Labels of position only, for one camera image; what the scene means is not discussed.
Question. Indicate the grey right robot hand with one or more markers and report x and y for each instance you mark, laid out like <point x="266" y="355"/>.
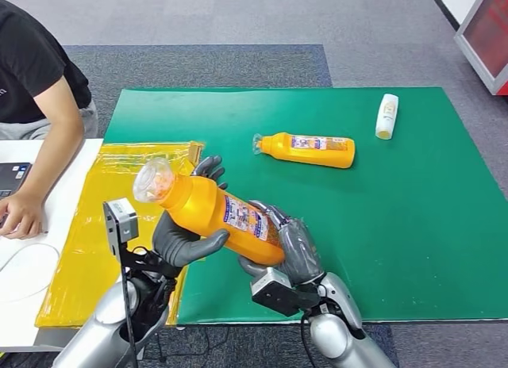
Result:
<point x="301" y="250"/>

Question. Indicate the person's left hand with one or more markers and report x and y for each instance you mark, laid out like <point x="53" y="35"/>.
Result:
<point x="22" y="216"/>

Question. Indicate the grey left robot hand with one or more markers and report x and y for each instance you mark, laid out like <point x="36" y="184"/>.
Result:
<point x="178" y="247"/>

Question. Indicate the orange detergent bottle clear cap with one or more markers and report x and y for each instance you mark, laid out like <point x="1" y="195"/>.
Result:
<point x="206" y="208"/>
<point x="317" y="153"/>

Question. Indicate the person's left forearm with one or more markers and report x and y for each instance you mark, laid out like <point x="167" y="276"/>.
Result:
<point x="51" y="160"/>

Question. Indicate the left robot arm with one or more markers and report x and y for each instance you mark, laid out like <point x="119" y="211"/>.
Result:
<point x="103" y="323"/>

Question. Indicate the small white bottle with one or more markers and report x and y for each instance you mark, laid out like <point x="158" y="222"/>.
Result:
<point x="386" y="116"/>

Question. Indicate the grey laptop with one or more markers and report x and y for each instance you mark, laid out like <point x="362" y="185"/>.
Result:
<point x="13" y="176"/>

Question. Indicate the white side desk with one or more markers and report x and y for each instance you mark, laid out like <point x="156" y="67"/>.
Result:
<point x="60" y="208"/>

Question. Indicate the yellow translucent plastic bag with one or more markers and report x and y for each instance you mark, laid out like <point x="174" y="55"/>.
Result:
<point x="79" y="260"/>

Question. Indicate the green table mat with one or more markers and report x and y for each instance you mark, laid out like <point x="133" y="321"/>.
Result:
<point x="397" y="224"/>

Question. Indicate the person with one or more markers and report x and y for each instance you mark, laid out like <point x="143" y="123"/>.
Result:
<point x="23" y="55"/>

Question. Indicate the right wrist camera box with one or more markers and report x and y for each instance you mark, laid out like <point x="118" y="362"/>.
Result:
<point x="278" y="294"/>

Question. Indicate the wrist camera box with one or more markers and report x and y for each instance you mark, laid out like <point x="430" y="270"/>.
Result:
<point x="278" y="294"/>
<point x="123" y="221"/>

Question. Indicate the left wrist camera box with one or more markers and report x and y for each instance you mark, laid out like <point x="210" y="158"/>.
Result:
<point x="123" y="221"/>

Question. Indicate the red cabinet with white frame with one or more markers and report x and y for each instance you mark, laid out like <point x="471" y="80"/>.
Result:
<point x="487" y="34"/>

